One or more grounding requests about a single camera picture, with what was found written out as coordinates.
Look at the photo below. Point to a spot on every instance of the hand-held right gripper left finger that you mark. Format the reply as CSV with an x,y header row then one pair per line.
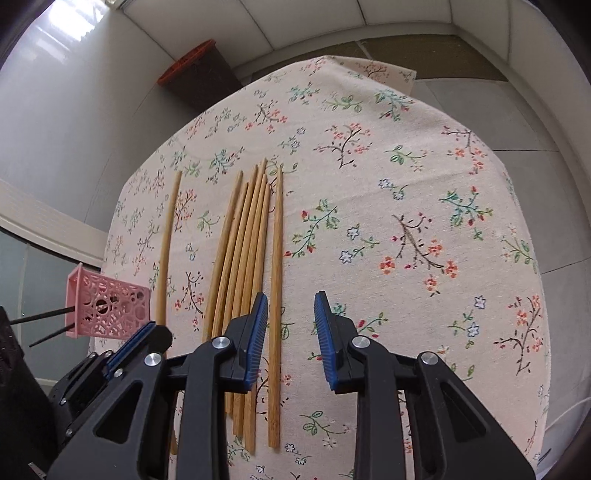
x,y
256,341

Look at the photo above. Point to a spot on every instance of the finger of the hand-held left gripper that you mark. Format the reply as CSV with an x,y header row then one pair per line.
x,y
131,346

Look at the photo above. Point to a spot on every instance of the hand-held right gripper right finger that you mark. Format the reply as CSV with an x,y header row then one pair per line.
x,y
323,341

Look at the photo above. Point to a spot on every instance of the pink plastic utensil basket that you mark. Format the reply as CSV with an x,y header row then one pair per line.
x,y
106,304

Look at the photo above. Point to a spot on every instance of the bunch of wooden chopsticks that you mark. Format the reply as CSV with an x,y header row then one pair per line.
x,y
244,240

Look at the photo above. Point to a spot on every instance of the wooden chopstick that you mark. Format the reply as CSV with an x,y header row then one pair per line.
x,y
167,240

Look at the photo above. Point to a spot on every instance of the dark cloth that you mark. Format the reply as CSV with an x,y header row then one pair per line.
x,y
21,392

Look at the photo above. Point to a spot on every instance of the thin black stick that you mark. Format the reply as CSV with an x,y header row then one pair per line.
x,y
51,336
41,315

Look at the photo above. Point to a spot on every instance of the floral tablecloth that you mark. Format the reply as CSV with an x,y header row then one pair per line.
x,y
392,184

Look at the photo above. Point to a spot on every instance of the brown trash bin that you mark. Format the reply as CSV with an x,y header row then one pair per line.
x,y
203,78

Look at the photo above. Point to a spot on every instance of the brown floor mat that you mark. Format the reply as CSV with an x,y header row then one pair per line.
x,y
438,55

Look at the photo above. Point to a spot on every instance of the white kitchen base cabinets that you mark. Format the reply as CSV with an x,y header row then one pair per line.
x,y
369,18

